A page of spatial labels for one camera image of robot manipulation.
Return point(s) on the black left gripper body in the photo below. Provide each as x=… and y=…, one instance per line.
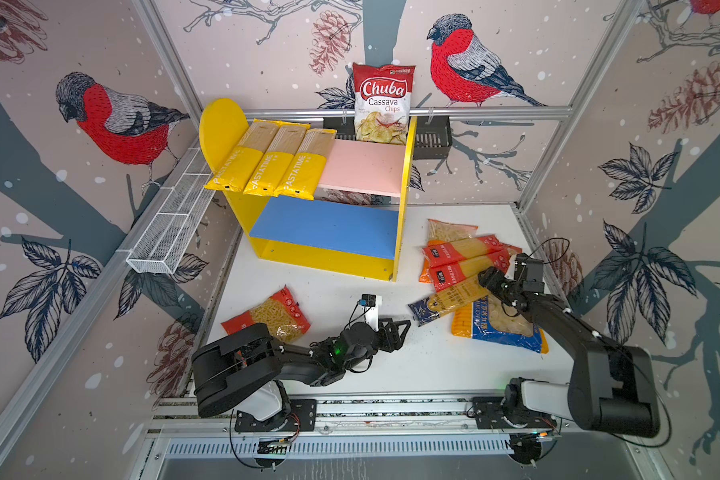
x=384, y=343

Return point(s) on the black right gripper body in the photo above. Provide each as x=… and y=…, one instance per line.
x=498, y=286

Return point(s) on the blue spaghetti bag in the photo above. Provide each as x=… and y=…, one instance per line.
x=448, y=300

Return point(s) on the red spaghetti bag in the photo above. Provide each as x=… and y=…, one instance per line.
x=460, y=250
x=446, y=276

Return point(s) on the yellow Pastatime spaghetti bag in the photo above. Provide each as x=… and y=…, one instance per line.
x=306, y=168
x=278, y=156
x=240, y=164

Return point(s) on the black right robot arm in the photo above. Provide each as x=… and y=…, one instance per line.
x=611, y=388

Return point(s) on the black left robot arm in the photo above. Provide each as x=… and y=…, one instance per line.
x=230, y=370

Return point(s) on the red short pasta bag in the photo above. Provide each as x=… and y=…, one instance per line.
x=513, y=250

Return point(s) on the blue orange pasta bag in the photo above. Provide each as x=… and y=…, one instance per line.
x=489, y=320

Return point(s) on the yellow pink blue shelf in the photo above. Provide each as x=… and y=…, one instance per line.
x=363, y=241

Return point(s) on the orange macaroni bag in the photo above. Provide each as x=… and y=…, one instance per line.
x=440, y=232

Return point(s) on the red macaroni bag left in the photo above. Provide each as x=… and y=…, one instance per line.
x=281, y=314

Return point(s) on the Chuba cassava chips bag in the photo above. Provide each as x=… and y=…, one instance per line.
x=382, y=102

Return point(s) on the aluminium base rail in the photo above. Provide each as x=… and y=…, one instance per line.
x=337, y=427

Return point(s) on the black wall basket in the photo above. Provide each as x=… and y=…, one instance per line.
x=433, y=138

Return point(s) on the white wire basket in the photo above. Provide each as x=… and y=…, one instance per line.
x=167, y=237

